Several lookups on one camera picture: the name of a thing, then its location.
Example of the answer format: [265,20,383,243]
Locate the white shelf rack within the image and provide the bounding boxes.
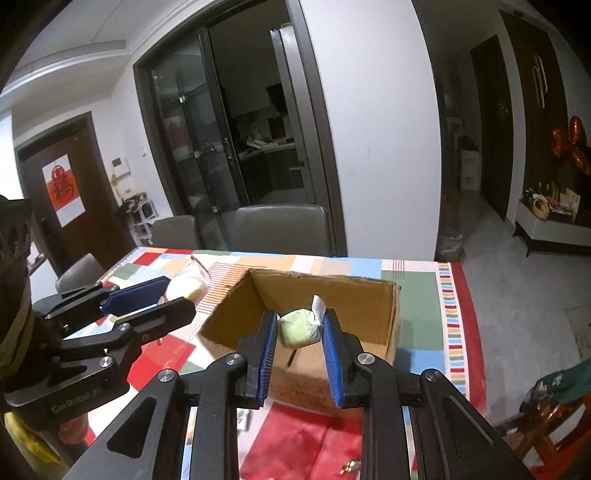
[117,191,158,248]

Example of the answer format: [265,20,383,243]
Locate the glass sliding door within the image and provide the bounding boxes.
[134,0,347,256]

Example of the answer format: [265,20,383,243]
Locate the brown entrance door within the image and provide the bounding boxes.
[14,113,136,278]

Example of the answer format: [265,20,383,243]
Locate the grey refrigerator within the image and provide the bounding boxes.
[270,23,325,205]

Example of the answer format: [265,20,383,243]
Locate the dark room door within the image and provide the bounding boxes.
[471,34,516,223]

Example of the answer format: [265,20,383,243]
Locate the white carton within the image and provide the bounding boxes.
[462,150,481,192]

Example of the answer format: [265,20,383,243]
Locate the brown cardboard box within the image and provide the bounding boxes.
[196,268,402,417]

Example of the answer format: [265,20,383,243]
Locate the green cloth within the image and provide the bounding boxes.
[519,364,591,416]

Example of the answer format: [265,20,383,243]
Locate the pale yellow snack packet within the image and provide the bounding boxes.
[165,264,214,306]

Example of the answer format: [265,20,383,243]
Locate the wooden chair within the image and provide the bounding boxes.
[496,369,591,480]

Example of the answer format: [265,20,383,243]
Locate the kitchen counter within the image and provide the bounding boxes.
[238,138,302,204]

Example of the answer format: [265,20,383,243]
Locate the trash bin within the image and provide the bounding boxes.
[436,231,465,262]

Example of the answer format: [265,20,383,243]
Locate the orange foil balloons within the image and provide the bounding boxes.
[549,115,591,176]

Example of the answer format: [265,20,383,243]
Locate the white low sideboard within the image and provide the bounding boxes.
[512,198,591,269]

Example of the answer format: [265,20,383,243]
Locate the dark wardrobe door with handles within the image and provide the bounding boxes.
[501,11,574,223]

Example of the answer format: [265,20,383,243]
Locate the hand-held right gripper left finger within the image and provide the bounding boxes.
[62,310,278,480]

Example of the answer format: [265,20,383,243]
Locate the grey dining chair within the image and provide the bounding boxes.
[151,215,202,250]
[233,204,334,257]
[55,253,107,294]

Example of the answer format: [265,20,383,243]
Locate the person's left hand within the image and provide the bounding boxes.
[58,412,92,446]

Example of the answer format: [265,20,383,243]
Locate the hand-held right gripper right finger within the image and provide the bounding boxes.
[323,308,541,480]

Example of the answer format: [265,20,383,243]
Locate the red and white wall poster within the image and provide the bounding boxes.
[42,154,86,227]

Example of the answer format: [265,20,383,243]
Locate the colourful patchwork tablecloth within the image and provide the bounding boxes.
[85,247,488,480]

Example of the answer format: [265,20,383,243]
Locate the green snack packet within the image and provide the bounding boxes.
[276,295,329,349]

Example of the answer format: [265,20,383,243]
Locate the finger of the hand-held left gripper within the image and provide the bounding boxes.
[32,276,171,324]
[44,298,198,370]

